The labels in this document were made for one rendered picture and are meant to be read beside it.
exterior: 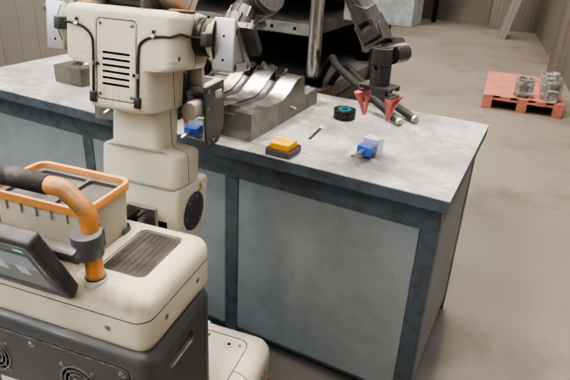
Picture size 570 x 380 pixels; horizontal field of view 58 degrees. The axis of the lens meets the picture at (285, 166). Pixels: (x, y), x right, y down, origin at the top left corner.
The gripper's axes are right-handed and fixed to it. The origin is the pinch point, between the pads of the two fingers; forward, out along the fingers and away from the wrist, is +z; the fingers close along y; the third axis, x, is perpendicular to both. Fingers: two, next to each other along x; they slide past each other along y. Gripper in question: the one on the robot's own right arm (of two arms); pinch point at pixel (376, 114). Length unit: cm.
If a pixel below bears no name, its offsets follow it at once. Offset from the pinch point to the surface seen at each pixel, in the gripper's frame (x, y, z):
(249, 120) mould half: 18.6, 32.8, 5.3
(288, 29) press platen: -54, 78, -9
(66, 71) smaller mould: 26, 127, 6
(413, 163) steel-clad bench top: -3.8, -11.9, 12.8
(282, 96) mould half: -3.2, 38.4, 3.2
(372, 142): 1.0, -0.5, 8.0
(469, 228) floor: -123, 4, 94
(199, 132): 29, 44, 10
